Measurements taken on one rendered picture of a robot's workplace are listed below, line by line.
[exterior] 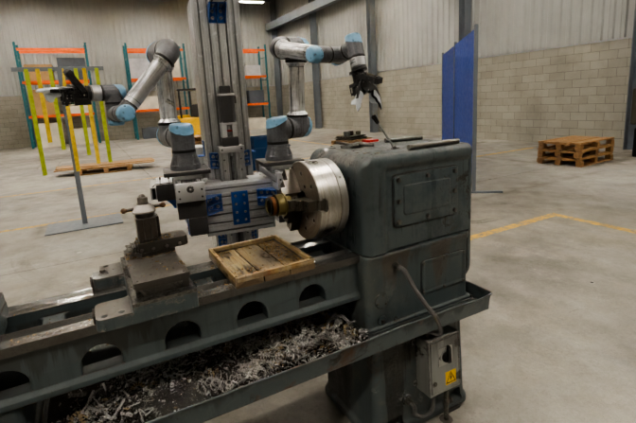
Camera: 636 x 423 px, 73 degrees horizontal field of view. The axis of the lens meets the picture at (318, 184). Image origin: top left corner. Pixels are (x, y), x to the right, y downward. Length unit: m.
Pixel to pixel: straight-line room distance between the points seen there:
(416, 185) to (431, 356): 0.73
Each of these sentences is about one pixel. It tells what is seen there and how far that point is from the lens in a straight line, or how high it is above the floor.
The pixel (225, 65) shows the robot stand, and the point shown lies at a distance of 2.44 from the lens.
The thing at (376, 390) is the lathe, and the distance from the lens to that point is 2.01.
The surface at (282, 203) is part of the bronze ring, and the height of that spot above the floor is 1.09.
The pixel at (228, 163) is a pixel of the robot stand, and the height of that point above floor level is 1.16.
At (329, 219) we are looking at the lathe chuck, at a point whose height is 1.03.
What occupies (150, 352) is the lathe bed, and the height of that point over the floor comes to 0.72.
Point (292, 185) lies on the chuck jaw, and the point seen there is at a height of 1.15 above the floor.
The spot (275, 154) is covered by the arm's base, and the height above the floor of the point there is 1.20.
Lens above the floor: 1.47
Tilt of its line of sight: 11 degrees down
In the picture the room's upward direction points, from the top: 3 degrees counter-clockwise
